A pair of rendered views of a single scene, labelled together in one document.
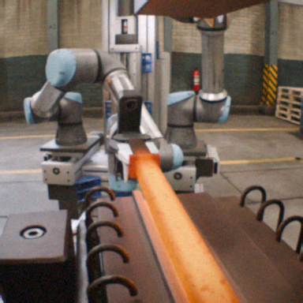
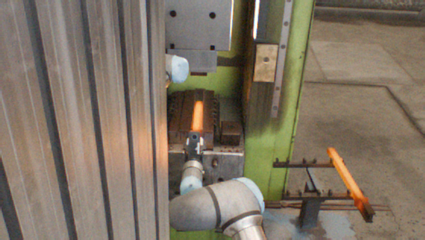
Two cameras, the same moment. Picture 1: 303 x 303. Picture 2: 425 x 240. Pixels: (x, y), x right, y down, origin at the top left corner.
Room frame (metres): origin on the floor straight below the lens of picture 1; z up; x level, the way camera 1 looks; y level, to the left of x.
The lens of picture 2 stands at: (1.88, 0.33, 1.91)
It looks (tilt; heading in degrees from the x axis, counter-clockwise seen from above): 30 degrees down; 190
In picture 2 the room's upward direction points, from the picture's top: 2 degrees clockwise
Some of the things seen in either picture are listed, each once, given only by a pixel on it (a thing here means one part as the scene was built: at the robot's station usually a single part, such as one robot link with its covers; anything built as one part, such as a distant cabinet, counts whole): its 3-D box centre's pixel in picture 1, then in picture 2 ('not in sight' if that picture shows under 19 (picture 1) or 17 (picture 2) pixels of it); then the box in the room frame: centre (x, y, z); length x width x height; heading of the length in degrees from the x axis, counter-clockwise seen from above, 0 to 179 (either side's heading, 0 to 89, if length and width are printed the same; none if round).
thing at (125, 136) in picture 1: (130, 151); (193, 159); (0.63, 0.04, 0.99); 0.12 x 0.08 x 0.09; 11
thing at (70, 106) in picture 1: (67, 106); not in sight; (1.41, 0.36, 0.98); 0.13 x 0.12 x 0.14; 126
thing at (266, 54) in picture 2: not in sight; (265, 63); (0.22, 0.26, 1.27); 0.09 x 0.02 x 0.17; 101
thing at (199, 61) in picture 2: not in sight; (194, 44); (0.20, -0.07, 1.32); 0.42 x 0.20 x 0.10; 11
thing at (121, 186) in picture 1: (128, 167); not in sight; (0.79, 0.05, 0.90); 0.11 x 0.08 x 0.11; 126
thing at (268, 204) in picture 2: not in sight; (326, 206); (0.38, 0.62, 0.67); 0.60 x 0.04 x 0.01; 102
